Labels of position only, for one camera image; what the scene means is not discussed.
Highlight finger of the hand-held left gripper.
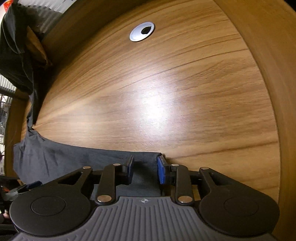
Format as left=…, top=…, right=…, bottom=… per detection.
left=18, top=181, right=42, bottom=194

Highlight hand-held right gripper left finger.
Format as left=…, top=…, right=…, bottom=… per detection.
left=58, top=155, right=135, bottom=206

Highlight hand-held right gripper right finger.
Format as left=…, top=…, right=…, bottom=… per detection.
left=157, top=155, right=228, bottom=205

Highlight dark grey t-shirt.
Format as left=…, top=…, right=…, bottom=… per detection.
left=13, top=128, right=166, bottom=200

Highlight brown cardboard box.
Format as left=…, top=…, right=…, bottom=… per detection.
left=25, top=24, right=54, bottom=69

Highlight charcoal pants with pocket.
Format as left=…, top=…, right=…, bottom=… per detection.
left=0, top=0, right=55, bottom=131

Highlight silver cable grommet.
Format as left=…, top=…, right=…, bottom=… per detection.
left=129, top=22, right=156, bottom=42

